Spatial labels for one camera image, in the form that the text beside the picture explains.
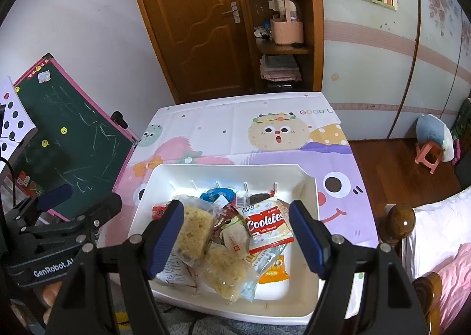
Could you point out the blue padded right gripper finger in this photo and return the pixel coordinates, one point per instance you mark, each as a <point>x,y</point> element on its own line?
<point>389,303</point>
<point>84,302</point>

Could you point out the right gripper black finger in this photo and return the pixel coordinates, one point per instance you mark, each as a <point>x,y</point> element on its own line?
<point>101,212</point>

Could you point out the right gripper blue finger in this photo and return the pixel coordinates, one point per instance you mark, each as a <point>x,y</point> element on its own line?
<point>53,198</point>

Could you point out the red small snack packet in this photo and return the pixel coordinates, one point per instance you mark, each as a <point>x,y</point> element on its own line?
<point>158,210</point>

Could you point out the white blue snack wrapper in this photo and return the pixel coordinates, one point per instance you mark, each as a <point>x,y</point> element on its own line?
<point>176,273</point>

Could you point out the orange snack packet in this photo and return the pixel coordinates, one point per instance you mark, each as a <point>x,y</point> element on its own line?
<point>276,273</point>

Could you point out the red white cookies pack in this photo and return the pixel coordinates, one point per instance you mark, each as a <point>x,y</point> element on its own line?
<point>268,225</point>

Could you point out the blue snack packet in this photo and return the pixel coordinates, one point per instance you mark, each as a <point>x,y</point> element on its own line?
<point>221,196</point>

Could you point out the brown chocolate snack packet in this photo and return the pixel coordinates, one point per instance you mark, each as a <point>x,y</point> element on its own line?
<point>227,216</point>

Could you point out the large yellow cracker bag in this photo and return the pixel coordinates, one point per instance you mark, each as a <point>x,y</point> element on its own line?
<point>260,262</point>

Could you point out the beige soda cracker pack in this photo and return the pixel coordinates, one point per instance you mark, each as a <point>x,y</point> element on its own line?
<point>235,237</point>

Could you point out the grey brown biscuit pack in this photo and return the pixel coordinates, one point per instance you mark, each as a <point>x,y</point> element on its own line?
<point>245,199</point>

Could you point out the person's left hand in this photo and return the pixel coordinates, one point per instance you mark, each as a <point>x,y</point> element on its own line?
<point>48,297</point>

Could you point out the white dotted calibration board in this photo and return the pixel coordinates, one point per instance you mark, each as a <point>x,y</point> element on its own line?
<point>17,129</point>

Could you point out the white plastic tray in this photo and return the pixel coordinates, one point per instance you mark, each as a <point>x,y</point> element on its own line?
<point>282,303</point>

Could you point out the pink blanket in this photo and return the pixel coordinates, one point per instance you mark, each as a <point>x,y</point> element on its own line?
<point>454,304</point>

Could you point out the white pillow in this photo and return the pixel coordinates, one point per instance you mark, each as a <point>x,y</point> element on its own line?
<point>439,231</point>

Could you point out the pink small stool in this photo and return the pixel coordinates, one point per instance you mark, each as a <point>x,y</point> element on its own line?
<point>429,154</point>

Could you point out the cartoon printed tablecloth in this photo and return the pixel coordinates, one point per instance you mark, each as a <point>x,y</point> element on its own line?
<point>289,143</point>

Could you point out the blue white plush toy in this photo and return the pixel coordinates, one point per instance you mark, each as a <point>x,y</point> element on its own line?
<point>431,128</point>

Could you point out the brown wooden door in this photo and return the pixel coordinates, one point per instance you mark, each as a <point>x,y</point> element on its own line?
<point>203,54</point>

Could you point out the folded towels stack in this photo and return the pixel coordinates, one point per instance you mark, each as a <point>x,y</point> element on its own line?
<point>278,68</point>

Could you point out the wooden shelf unit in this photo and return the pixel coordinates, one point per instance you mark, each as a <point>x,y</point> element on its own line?
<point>308,55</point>

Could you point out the green chalkboard pink frame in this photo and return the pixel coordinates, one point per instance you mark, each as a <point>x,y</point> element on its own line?
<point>76,143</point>

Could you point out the wooden bed post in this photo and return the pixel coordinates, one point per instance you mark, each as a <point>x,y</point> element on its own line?
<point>399,223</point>

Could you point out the silver door handle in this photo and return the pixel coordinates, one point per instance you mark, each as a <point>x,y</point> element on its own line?
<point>233,12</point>

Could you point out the pink basket with handle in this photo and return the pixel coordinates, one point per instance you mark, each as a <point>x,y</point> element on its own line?
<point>286,27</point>

